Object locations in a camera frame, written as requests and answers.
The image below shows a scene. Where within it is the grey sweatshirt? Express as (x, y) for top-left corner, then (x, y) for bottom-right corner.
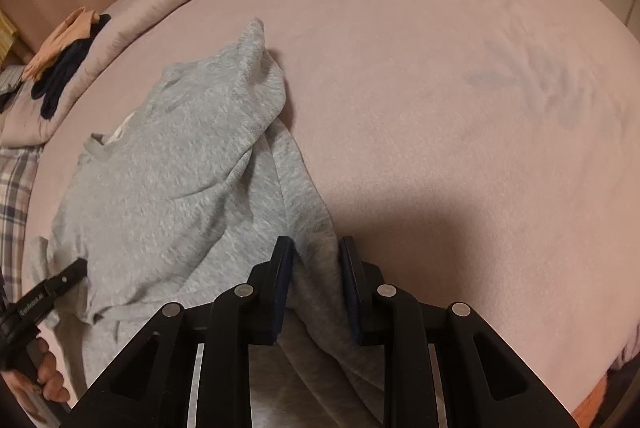
(29, 20), (384, 427)

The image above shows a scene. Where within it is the left hand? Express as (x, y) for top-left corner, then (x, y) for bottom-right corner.
(1, 337), (70, 422)

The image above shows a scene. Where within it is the plaid pillow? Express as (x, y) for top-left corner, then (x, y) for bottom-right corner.
(0, 146), (42, 302)

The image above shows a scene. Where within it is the dark navy garment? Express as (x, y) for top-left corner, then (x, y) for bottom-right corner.
(28, 14), (111, 120)

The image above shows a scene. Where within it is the pink bed sheet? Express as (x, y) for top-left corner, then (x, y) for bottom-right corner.
(27, 0), (639, 408)

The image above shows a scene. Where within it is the peach folded garment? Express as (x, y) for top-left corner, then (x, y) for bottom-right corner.
(21, 7), (100, 81)

